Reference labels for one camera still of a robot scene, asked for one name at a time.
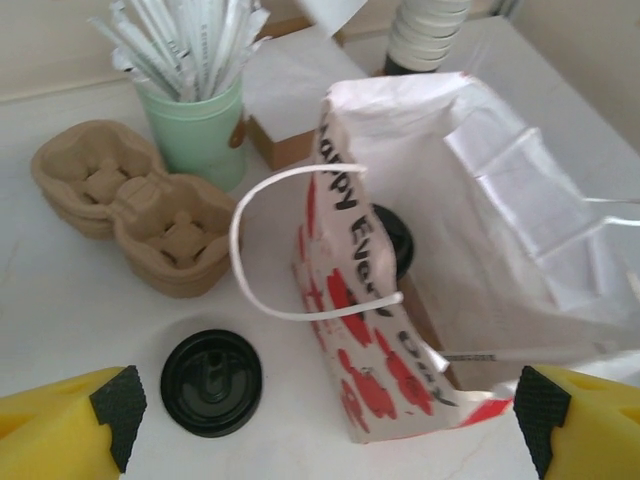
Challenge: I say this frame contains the brown pulp cup carrier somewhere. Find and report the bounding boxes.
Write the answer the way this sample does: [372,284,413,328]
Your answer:
[29,118,240,281]
[49,199,236,301]

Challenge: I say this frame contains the white paper napkin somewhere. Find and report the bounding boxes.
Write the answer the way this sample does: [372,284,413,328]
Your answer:
[298,0,369,39]

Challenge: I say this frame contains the white napkin stack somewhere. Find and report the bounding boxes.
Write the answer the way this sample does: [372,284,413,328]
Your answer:
[242,37,374,144]

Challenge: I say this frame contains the white straw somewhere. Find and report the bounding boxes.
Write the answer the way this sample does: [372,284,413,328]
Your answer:
[442,344,624,364]
[87,17,181,99]
[110,0,189,99]
[209,0,272,94]
[144,0,204,99]
[169,0,221,99]

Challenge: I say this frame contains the red and white paper bag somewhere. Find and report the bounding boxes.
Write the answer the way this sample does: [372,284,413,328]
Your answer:
[230,71,640,447]

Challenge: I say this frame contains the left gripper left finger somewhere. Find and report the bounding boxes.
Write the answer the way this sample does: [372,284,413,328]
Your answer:
[0,364,151,480]

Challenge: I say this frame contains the black plastic cup lid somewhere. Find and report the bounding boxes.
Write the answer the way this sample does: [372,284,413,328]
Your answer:
[159,328,265,440]
[372,202,417,279]

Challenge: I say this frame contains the mint green straw holder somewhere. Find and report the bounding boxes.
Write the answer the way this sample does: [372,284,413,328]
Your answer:
[134,74,249,194]

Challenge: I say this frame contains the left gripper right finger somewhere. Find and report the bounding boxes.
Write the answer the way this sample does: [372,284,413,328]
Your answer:
[512,364,640,480]

